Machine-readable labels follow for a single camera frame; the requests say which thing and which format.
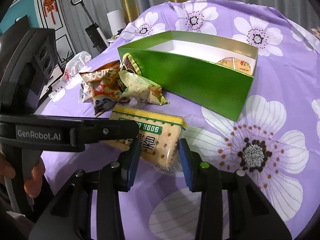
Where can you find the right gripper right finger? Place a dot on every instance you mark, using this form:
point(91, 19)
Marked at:
point(251, 215)

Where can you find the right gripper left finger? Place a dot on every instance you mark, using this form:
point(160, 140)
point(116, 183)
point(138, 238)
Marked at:
point(68, 216)

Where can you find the orange melon seed bag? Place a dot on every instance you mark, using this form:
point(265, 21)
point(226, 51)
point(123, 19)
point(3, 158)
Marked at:
point(103, 87)

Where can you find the light green corn snack bag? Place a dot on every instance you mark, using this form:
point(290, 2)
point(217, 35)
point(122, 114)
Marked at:
point(134, 86)

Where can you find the soda cracker pack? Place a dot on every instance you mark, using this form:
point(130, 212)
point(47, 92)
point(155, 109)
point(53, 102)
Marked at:
point(158, 133)

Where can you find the orange rice cracker bag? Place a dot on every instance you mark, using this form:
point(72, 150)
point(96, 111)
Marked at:
point(236, 64)

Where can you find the person's left hand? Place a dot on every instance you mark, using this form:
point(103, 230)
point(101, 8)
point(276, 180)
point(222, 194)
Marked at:
point(32, 185)

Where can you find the potted green plant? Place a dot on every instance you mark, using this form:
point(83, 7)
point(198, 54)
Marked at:
point(65, 60)

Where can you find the white plastic bag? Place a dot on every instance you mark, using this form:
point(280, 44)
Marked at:
point(71, 75)

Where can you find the black upright vacuum cleaner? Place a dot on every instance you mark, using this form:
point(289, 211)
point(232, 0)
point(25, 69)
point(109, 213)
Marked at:
point(94, 32)

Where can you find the purple floral tablecloth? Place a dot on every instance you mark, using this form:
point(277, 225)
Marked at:
point(282, 109)

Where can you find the white cylindrical air purifier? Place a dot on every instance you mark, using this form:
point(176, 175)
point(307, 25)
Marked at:
point(116, 21)

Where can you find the green cardboard box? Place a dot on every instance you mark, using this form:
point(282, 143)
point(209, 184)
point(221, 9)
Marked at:
point(185, 63)

